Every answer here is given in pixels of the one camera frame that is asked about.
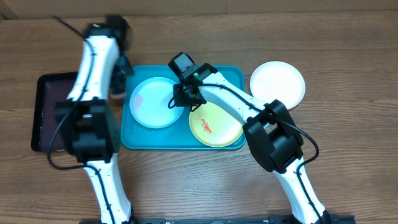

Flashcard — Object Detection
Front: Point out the green and red sponge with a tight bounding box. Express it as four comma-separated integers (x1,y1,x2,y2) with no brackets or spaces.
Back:
109,91,126,100

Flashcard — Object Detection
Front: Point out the light blue plate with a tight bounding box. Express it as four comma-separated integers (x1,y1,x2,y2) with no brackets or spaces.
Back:
129,77,184,129

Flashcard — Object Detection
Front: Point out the white plate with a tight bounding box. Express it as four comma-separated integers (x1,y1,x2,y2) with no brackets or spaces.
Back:
249,61,306,110

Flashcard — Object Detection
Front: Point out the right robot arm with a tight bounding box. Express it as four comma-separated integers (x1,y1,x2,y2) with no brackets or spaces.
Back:
168,61,331,223

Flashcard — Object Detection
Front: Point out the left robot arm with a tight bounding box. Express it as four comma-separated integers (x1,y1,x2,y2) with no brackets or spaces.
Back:
53,15,137,224

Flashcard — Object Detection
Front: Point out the black rectangular tray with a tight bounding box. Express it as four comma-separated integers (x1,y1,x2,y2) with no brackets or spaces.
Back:
30,72,78,152

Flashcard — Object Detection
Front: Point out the yellow plate green rim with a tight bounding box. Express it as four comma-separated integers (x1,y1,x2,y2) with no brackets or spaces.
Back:
189,103,243,147

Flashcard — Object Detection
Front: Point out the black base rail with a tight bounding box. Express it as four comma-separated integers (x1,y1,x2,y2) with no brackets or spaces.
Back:
79,214,356,224

